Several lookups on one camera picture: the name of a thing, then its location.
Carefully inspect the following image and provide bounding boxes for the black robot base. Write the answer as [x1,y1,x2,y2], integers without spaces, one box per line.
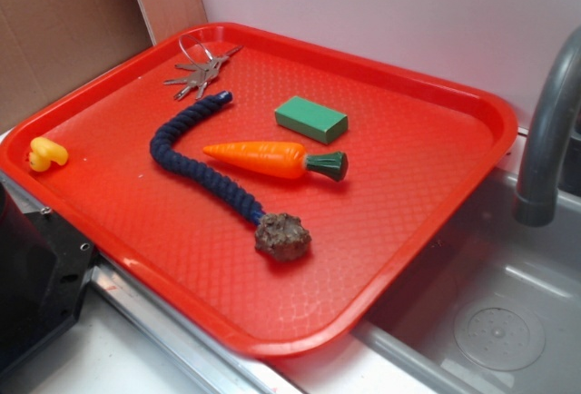
[1,188,96,377]

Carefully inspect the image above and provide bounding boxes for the blue rope toy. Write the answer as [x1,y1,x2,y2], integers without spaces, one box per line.
[149,91,311,262]

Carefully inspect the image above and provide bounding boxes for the silver keys on ring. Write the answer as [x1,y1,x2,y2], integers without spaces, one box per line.
[162,34,243,101]

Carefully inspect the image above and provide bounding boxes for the green rectangular block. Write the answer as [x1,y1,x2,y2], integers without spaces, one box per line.
[274,96,349,144]

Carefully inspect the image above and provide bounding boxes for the grey toy sink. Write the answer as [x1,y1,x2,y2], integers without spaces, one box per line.
[276,171,580,393]

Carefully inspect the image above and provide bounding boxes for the orange toy carrot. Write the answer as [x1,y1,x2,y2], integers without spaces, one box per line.
[202,141,349,182]

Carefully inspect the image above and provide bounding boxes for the grey toy faucet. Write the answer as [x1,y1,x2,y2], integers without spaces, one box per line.
[513,29,580,227]

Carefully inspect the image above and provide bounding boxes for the red plastic tray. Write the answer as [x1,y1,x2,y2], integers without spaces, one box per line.
[1,24,517,357]

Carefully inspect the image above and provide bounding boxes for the brown cardboard panel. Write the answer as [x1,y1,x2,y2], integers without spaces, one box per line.
[1,0,207,132]

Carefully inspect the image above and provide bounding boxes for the yellow rubber duck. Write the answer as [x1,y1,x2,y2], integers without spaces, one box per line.
[28,137,69,172]

